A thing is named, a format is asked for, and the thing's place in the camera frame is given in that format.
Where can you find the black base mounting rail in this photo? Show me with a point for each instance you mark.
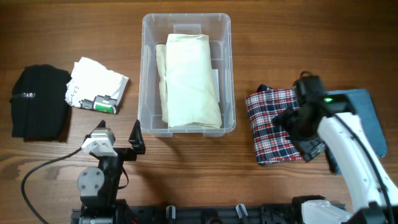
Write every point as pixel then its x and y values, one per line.
pixel 266 213

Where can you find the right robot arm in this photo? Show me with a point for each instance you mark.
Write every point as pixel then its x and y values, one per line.
pixel 331 122

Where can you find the blue denim jeans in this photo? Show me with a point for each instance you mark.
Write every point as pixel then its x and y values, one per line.
pixel 362 101

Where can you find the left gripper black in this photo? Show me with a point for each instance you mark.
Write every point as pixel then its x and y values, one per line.
pixel 136 139

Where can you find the cream cloth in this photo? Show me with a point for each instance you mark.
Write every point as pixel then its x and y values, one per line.
pixel 186 87

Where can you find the white label in container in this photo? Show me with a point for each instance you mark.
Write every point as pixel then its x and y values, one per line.
pixel 215 76

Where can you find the red navy plaid shirt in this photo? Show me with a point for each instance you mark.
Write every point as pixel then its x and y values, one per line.
pixel 270 142

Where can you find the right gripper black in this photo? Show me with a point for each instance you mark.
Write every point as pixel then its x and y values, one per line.
pixel 309 147

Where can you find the folded white graphic t-shirt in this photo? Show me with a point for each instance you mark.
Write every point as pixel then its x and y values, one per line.
pixel 94 87

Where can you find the folded black garment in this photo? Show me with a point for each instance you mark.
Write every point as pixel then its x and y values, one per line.
pixel 38 106

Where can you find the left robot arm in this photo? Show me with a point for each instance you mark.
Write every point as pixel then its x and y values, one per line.
pixel 99 185

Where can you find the clear plastic storage container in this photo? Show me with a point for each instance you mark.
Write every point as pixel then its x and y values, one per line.
pixel 155 30

